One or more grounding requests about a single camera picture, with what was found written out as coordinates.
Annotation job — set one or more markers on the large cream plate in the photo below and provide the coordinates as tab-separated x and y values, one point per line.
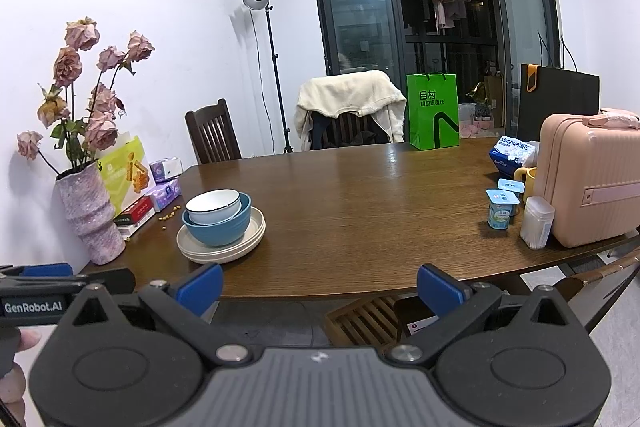
220	259

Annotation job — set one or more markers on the blue tissue pack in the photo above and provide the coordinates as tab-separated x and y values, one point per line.
505	157

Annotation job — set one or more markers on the red box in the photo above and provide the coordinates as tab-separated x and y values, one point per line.
135	209

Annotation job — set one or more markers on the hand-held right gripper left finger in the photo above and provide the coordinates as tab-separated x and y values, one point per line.
202	287

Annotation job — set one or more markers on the blue bowl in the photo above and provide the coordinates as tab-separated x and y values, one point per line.
220	234

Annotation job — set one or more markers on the pink suitcase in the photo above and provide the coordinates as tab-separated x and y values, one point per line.
590	177

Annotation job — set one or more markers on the green paper bag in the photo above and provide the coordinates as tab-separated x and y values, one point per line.
430	117

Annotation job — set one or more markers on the purple tissue pack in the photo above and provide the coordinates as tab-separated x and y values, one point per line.
165	196
165	169

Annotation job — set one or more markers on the lime green snack box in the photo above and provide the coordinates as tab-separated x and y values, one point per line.
117	187

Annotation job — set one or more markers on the clear plastic container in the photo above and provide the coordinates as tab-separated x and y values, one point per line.
537	227

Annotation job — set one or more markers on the black paper bag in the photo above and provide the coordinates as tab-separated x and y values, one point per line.
560	107

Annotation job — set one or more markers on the white flat box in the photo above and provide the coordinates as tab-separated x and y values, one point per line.
131	231

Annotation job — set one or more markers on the brown paper bag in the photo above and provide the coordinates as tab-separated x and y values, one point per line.
495	97

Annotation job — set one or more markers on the dark wooden chair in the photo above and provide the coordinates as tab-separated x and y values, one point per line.
350	127
210	132
600	277

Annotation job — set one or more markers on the yellow mug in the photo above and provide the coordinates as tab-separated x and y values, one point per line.
529	182

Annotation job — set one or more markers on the scattered yellow snack pieces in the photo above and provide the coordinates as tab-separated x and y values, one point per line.
176	208

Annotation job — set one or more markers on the small cream plate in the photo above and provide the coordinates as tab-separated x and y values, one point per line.
254	227

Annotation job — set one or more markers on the blue yogurt cup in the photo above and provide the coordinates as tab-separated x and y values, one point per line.
512	187
500	212

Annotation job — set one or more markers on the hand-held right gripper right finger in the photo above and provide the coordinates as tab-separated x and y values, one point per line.
440	289

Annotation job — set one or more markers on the sliding glass door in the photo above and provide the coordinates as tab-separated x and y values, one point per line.
350	7

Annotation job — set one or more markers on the person's left hand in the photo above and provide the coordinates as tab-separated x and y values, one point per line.
12	387

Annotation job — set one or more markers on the pink pouch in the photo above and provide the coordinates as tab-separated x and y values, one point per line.
615	117

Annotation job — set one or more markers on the white bowl with dark rim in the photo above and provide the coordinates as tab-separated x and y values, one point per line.
210	217

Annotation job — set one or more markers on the wooden slatted stool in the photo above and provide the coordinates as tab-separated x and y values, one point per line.
360	322

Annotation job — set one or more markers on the white paper card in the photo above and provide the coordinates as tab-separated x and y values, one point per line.
422	327

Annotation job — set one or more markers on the black studio light stand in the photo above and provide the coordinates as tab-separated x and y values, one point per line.
274	72

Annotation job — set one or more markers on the dried pink roses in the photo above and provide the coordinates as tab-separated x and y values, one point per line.
100	132

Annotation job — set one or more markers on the cream sweater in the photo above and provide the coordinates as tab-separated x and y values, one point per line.
345	94

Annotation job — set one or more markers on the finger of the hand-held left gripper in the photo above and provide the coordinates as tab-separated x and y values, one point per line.
110	279
47	270

